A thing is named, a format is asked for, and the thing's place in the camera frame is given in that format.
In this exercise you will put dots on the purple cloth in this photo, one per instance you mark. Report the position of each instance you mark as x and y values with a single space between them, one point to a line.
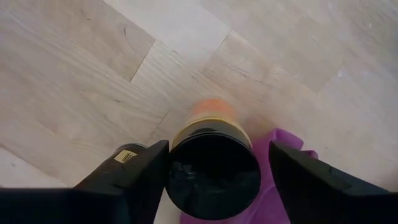
264 214

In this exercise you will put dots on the orange-label spice bottle black lid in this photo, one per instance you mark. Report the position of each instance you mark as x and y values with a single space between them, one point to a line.
214 174

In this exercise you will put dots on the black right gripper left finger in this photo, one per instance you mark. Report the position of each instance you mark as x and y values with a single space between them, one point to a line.
140 199

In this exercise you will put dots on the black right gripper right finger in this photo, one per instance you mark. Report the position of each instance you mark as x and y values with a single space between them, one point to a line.
311 193

